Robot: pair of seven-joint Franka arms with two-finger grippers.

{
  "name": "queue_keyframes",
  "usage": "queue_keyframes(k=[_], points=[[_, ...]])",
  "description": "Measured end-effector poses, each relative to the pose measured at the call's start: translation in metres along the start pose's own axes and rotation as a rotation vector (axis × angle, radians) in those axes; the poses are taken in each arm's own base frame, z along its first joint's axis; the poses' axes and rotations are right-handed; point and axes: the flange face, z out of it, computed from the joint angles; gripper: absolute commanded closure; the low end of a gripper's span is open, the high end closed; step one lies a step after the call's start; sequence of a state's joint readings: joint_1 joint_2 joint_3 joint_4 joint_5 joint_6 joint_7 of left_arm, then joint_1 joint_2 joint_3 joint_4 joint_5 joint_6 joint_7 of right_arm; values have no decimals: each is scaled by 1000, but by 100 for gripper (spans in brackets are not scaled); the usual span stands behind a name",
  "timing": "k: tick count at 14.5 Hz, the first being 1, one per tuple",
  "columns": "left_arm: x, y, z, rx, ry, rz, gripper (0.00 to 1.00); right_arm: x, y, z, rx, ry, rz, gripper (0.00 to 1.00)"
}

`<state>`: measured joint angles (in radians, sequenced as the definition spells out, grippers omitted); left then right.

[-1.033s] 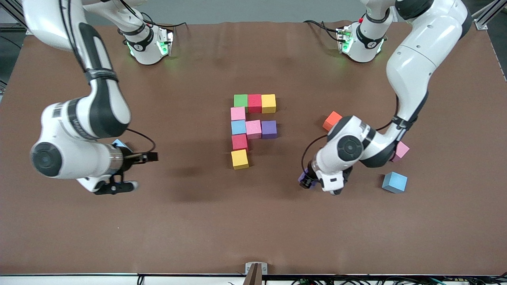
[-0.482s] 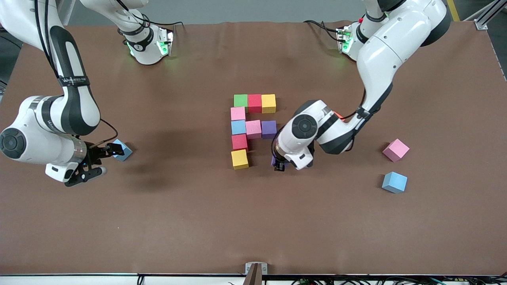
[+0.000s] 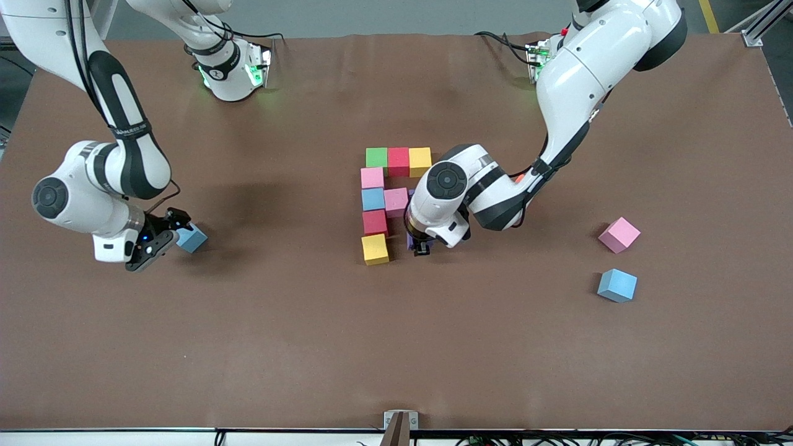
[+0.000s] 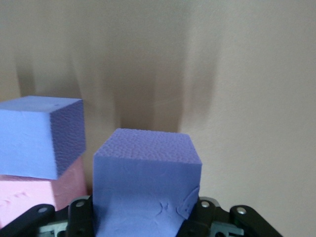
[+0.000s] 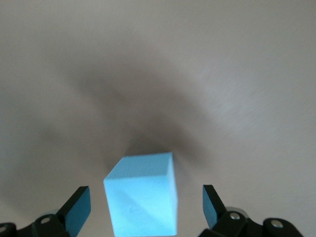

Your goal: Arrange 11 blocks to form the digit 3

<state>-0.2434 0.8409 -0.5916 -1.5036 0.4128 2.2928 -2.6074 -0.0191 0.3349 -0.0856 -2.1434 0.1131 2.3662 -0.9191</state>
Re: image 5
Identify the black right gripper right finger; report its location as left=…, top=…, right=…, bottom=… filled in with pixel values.
left=197, top=184, right=304, bottom=237

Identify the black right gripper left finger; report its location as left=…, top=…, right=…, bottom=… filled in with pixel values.
left=0, top=186, right=91, bottom=237

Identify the blue foam block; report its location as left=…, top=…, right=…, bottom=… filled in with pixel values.
left=103, top=152, right=179, bottom=236

